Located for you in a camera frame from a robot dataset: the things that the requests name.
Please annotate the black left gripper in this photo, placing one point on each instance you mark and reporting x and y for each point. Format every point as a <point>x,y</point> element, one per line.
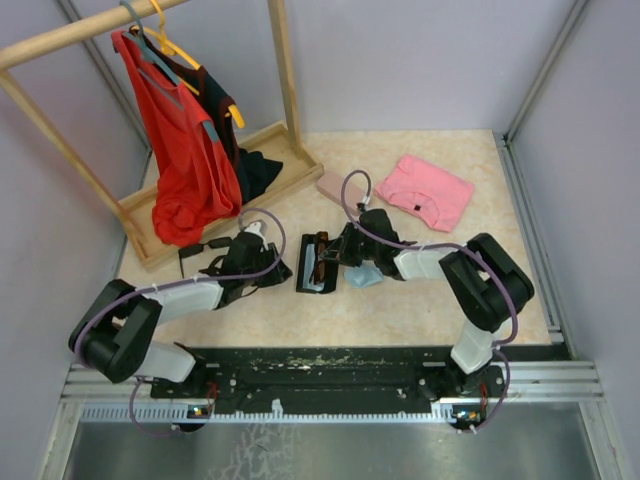
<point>280,273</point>

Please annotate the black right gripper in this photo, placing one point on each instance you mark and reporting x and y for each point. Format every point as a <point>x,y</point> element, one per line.
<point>339,251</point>

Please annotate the tortoiseshell brown sunglasses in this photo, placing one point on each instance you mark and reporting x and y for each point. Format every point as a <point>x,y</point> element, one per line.
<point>324,273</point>

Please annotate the light blue cleaning cloth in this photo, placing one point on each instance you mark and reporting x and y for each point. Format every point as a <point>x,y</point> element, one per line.
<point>303,285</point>

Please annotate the black glasses case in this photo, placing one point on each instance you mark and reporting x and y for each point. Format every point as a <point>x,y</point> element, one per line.
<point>308,238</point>

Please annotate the pink glasses case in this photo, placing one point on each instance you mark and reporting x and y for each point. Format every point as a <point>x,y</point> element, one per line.
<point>330,184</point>

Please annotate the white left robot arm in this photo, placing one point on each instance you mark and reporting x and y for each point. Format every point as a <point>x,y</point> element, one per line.
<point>115,335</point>

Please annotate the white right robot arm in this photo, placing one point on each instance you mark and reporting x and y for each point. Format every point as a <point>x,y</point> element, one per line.
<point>489,286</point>

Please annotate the dark navy garment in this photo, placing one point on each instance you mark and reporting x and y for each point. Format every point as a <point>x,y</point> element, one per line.
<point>255,173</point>

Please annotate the pink folded t-shirt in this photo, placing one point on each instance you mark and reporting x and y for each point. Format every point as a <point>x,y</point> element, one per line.
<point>426,191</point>

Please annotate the red tank top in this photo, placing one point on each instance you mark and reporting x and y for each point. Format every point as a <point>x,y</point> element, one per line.
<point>197,183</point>

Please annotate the wooden clothes rack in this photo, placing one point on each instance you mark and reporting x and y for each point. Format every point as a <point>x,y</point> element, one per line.
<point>280,141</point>

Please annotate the yellow clothes hanger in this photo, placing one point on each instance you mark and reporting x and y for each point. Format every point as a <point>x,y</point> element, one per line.
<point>195,60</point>

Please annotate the grey clothes hanger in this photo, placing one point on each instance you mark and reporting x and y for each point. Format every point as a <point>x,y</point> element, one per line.
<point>149,56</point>

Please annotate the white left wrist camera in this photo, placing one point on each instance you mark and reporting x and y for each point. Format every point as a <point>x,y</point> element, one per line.
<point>257,228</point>

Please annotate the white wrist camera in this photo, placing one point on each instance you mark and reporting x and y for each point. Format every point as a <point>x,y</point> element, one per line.
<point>363,205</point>
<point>257,228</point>

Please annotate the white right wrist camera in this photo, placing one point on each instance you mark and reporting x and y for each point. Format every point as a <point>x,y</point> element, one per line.
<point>363,205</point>

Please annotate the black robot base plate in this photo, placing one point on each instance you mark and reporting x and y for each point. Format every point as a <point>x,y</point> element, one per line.
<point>342,383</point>

